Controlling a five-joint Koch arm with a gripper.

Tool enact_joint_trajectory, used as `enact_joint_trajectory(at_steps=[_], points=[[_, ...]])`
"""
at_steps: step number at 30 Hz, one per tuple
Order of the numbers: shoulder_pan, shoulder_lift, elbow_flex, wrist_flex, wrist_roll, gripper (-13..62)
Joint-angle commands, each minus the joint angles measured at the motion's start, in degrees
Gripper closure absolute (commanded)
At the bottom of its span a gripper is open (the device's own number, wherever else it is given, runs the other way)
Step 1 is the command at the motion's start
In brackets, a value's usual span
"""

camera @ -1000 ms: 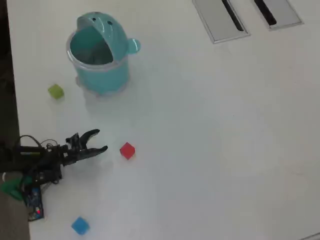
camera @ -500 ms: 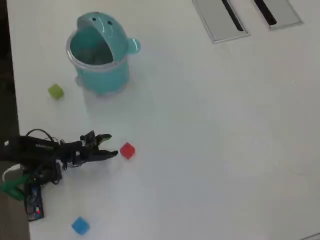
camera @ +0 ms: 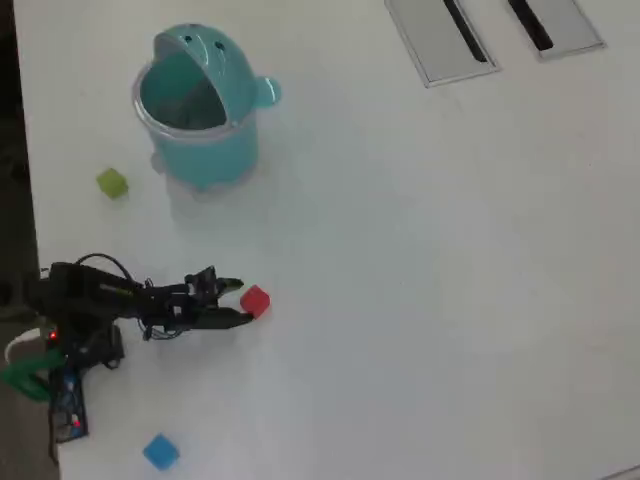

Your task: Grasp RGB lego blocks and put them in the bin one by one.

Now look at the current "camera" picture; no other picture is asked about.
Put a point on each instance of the red lego block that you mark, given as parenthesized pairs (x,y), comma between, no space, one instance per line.
(256,299)

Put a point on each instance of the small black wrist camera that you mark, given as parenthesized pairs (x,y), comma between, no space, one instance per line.
(200,280)

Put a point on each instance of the green lego block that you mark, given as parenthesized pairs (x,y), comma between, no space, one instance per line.
(112,183)

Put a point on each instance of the blue lego block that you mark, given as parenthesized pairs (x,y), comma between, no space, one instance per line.
(161,451)

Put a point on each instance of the teal whale-shaped bin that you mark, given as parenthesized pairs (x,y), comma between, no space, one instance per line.
(210,150)

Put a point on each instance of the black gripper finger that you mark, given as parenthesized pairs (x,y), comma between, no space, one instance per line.
(222,320)
(227,288)

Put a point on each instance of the green table clamp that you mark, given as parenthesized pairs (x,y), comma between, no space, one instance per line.
(27,375)

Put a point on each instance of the blue controller circuit board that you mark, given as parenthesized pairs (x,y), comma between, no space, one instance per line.
(72,405)

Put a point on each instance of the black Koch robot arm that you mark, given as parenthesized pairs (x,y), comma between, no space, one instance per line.
(80,295)

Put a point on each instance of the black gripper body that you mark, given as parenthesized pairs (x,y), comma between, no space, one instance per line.
(187,307)

